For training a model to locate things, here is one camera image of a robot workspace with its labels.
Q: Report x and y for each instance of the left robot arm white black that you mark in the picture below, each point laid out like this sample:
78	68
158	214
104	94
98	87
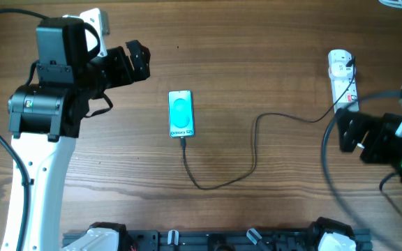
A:
45	118

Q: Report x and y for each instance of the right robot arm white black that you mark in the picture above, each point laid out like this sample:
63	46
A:
325	170

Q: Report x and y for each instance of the Galaxy smartphone with blue screen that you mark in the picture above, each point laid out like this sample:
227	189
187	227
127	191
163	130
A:
181	117

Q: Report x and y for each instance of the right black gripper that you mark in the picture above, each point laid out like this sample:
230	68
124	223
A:
382	127

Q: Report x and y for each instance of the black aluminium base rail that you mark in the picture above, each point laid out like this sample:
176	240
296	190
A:
153	240

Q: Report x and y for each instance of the white USB charger adapter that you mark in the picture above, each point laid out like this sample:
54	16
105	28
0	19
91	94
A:
339	71

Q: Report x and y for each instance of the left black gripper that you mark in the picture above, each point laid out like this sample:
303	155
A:
125	74

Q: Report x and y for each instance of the white power strip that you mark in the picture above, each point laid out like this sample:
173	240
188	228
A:
343	91

